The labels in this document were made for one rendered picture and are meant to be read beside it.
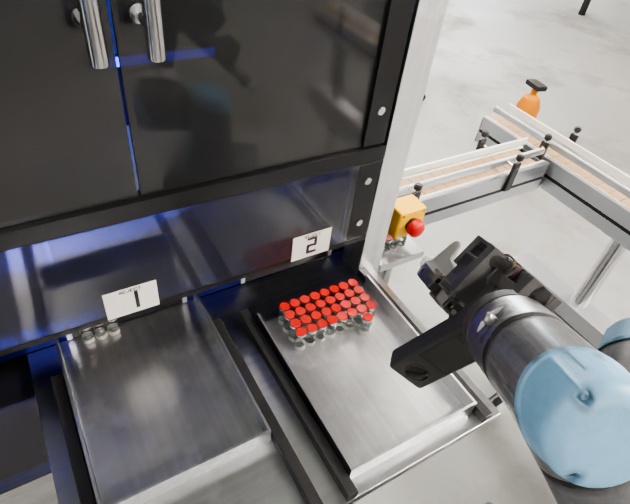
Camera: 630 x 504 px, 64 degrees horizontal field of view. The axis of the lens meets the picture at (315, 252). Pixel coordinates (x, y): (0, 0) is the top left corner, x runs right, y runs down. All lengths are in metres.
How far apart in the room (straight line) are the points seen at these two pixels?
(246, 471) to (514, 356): 0.56
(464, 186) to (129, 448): 1.00
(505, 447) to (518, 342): 1.68
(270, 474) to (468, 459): 1.22
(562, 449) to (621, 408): 0.04
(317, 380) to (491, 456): 1.18
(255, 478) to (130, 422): 0.22
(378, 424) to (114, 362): 0.48
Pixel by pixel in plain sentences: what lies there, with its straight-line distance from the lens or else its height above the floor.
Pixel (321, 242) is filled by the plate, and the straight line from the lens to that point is 0.99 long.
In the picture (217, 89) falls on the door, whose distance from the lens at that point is 0.72.
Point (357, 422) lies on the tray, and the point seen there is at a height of 0.88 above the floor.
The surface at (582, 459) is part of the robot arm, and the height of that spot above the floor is 1.39.
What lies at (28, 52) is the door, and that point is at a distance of 0.66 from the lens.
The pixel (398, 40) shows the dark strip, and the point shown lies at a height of 1.40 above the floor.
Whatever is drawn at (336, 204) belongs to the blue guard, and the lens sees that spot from 0.94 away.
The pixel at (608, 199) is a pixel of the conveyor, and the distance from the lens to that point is 1.59.
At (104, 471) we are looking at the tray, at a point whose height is 0.88.
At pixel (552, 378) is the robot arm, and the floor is 1.41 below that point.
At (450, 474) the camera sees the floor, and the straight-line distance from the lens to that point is 1.94.
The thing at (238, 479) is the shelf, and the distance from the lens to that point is 0.85.
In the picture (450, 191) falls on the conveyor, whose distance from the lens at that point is 1.37.
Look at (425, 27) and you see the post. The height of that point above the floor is 1.41.
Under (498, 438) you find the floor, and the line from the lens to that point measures 2.07.
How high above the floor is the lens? 1.67
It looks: 42 degrees down
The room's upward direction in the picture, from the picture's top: 8 degrees clockwise
